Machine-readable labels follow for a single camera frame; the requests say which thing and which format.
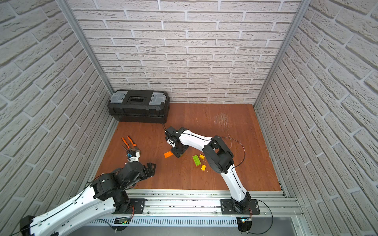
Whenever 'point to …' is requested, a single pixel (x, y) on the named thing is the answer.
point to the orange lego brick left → (168, 154)
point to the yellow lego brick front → (203, 167)
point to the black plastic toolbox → (139, 106)
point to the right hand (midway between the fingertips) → (182, 151)
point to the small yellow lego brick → (202, 156)
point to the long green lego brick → (197, 160)
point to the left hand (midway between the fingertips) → (152, 166)
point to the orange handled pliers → (127, 145)
